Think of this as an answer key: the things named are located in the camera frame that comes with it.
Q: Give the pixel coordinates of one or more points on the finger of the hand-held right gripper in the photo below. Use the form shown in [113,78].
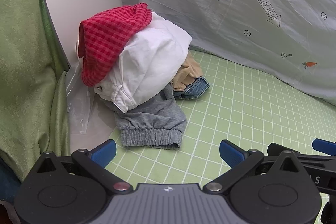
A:
[274,148]
[324,146]

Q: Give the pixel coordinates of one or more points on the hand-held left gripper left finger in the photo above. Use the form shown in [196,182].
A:
[103,153]

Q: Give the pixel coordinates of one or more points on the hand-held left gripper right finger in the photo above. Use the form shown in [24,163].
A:
[231,153]

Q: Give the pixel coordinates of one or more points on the red checked shorts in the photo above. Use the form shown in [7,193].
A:
[106,40]

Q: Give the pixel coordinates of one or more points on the green grid bed sheet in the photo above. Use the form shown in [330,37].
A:
[236,113]

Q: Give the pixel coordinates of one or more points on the clear plastic bag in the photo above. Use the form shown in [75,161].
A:
[77,106]

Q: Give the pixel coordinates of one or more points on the grey sweatpants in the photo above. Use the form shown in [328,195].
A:
[151,124]

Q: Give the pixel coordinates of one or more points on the blue denim jeans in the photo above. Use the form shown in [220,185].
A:
[194,88]

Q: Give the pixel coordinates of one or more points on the beige garment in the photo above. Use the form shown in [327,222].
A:
[187,74]

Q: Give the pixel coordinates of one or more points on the dark blue cloth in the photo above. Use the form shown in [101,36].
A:
[8,179]

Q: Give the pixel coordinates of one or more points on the white garment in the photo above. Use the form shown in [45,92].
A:
[152,61]

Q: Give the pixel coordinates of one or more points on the green curtain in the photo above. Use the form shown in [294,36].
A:
[25,66]

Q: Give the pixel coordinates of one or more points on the grey printed quilt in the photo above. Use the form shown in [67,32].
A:
[236,8]

